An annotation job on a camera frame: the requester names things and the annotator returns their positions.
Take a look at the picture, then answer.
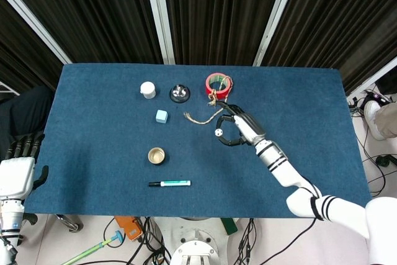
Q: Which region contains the green stick blue handle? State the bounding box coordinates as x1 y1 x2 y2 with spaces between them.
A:
60 230 125 265

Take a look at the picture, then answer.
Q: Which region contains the white green marker pen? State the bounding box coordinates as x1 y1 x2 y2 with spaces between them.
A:
148 179 192 188

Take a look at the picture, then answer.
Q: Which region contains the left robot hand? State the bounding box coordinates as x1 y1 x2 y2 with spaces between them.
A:
0 132 50 200

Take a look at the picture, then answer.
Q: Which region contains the black silver call bell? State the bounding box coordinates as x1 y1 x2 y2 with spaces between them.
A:
169 84 190 104

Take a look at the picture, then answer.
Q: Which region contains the black cable bundle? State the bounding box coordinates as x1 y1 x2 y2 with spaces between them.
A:
236 218 259 265

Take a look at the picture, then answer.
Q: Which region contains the white shoe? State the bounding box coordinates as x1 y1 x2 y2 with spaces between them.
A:
363 100 386 141

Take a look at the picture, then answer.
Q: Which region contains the light blue cube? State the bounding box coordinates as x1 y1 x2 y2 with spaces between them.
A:
154 109 170 124

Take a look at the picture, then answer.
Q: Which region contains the orange box device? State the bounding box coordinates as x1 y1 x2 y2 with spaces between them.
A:
114 215 141 241

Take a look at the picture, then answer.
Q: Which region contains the dark green block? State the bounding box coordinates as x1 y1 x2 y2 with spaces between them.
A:
220 217 239 236

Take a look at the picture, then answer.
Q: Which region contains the red tape roll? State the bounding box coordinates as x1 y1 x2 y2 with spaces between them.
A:
205 73 234 99

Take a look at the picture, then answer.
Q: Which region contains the metal caster wheel leg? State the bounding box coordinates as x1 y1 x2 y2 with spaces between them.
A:
55 213 85 233

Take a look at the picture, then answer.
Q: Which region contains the blue felt table mat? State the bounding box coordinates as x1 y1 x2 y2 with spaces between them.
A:
23 62 373 220

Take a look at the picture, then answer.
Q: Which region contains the black clothing person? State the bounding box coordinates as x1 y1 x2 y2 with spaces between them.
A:
0 84 55 151

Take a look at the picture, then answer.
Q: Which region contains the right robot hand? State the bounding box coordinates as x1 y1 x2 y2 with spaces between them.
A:
213 100 267 148

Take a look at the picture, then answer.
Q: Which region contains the beige twine rope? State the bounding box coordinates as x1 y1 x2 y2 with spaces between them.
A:
183 75 233 125

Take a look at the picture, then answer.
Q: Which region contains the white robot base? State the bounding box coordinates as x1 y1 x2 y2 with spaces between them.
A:
156 217 240 265

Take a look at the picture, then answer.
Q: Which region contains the beige trouser leg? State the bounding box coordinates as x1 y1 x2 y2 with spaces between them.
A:
373 101 397 138

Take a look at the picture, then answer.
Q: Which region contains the white aluminium frame post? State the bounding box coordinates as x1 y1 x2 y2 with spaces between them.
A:
252 0 302 67
0 0 74 65
345 56 397 96
142 0 176 65

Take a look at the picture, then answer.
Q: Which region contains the white plastic jar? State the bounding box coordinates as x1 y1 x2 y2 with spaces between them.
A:
139 81 157 100

